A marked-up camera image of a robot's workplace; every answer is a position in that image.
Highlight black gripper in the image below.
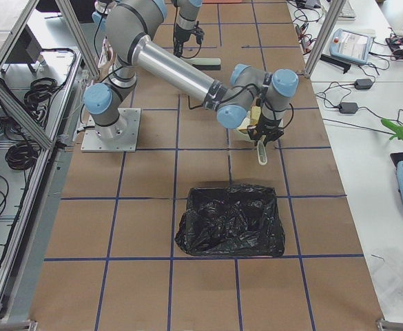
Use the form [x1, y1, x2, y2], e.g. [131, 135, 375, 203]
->
[173, 24, 192, 57]
[247, 115, 284, 143]

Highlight pale green dustpan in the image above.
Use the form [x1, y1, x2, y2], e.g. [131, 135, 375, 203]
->
[234, 106, 284, 166]

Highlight pale green hand brush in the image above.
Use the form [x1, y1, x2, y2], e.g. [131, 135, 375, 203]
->
[185, 57, 221, 71]

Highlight large bread slice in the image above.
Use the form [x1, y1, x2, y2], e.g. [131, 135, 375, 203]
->
[250, 106, 261, 126]

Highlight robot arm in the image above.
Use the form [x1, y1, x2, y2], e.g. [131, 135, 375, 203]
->
[83, 1, 298, 143]
[172, 0, 205, 59]

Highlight black trash bag bin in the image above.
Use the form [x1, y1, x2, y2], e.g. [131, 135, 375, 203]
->
[174, 184, 285, 257]

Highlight black power adapter lower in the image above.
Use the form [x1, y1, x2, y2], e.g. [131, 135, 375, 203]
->
[338, 102, 359, 114]

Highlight black power adapter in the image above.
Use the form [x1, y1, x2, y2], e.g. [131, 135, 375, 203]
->
[353, 79, 374, 90]
[338, 102, 359, 114]

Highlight black power adapter upper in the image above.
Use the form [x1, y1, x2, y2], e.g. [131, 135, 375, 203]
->
[353, 79, 374, 90]

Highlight teach pendant far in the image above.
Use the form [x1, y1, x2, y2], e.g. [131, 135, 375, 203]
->
[329, 28, 373, 65]

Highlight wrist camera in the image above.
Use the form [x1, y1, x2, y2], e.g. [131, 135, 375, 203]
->
[192, 21, 205, 46]

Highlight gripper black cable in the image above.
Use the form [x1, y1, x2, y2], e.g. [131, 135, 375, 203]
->
[187, 84, 295, 130]

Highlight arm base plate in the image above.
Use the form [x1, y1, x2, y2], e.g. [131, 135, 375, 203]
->
[81, 108, 141, 152]

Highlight green handled tool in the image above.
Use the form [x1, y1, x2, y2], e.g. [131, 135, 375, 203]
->
[380, 119, 403, 141]

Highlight aluminium frame post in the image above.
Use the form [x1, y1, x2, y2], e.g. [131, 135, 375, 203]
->
[303, 0, 346, 79]

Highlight coiled black cables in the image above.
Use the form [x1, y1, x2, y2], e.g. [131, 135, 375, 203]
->
[23, 77, 59, 111]

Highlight aluminium side frame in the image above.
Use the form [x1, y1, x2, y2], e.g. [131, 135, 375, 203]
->
[0, 1, 98, 328]

